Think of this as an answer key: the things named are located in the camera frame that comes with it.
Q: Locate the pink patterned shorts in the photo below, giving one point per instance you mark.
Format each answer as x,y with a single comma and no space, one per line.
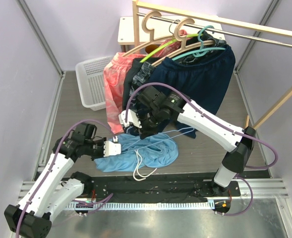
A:
114,75

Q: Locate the white plastic basket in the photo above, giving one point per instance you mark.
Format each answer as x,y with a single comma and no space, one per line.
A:
90,80

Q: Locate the wooden hanger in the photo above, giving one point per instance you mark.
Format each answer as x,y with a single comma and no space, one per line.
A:
183,41
138,46

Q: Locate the navy blue shorts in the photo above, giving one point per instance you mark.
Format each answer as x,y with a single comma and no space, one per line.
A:
197,79

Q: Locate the wooden clothes rack frame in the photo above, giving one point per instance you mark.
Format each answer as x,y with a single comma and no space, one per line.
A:
258,28

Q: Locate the lime green hanger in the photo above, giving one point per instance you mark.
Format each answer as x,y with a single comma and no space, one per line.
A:
165,48

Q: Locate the light blue wire hanger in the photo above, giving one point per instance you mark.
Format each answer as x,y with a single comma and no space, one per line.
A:
158,142

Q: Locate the teal plastic hanger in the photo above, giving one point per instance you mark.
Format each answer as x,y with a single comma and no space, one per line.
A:
203,50

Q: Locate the black grey patterned shorts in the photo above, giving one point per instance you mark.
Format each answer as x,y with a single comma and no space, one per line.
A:
133,79

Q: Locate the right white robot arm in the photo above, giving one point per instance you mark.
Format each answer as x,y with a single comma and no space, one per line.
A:
178,107

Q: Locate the metal hanging rod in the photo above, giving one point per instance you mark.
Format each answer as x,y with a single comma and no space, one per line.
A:
247,37

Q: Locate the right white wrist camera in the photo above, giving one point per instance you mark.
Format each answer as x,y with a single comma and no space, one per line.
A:
130,122

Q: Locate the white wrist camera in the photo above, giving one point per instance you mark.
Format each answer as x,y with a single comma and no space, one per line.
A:
112,147
130,122

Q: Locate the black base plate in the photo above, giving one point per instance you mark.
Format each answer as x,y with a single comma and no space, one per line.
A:
165,188

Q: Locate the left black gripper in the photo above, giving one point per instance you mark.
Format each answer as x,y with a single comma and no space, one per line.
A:
101,153

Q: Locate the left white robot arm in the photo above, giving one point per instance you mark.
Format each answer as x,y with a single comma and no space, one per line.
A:
35,213

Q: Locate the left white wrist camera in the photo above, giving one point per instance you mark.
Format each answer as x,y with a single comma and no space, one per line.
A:
112,147

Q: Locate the left wooden hanger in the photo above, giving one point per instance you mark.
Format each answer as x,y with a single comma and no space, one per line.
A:
138,46

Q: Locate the white slotted cable duct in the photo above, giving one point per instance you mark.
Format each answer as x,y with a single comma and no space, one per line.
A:
143,206

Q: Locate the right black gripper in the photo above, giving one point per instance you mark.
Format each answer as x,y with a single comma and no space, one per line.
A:
144,132

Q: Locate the right wooden hanger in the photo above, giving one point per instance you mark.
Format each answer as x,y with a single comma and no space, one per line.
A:
183,41

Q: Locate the light blue shorts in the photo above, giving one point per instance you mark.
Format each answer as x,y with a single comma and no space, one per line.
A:
141,163

